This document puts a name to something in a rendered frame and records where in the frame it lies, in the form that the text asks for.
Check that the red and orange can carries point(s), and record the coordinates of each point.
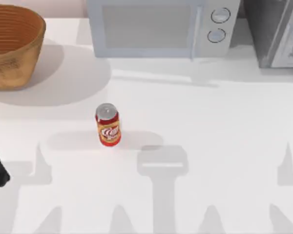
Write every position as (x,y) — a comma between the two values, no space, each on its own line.
(108,126)

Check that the pale microwave oven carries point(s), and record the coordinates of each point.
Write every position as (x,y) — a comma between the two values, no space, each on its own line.
(146,29)

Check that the round microwave knob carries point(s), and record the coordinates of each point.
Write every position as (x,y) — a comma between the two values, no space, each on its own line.
(220,14)
(216,35)

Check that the brown woven basket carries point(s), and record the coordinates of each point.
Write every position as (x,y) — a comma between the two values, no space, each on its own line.
(13,58)

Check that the grey cabinet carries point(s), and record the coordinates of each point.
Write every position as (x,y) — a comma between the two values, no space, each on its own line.
(278,34)

